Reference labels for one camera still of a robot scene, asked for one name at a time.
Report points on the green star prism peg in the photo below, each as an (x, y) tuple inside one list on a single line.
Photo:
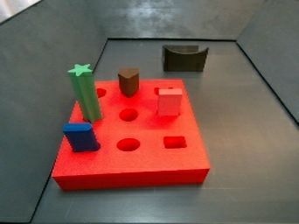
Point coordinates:
[(83, 83)]

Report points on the dark blue rounded peg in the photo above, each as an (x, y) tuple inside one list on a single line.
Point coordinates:
[(81, 137)]

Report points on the brown rounded triangle peg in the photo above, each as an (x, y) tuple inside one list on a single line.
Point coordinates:
[(128, 80)]

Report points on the black curved fixture block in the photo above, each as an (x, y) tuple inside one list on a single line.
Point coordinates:
[(183, 58)]

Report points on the red square block peg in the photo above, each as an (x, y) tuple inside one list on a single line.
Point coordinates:
[(169, 101)]

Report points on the red shape sorter board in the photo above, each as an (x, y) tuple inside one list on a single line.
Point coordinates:
[(147, 150)]

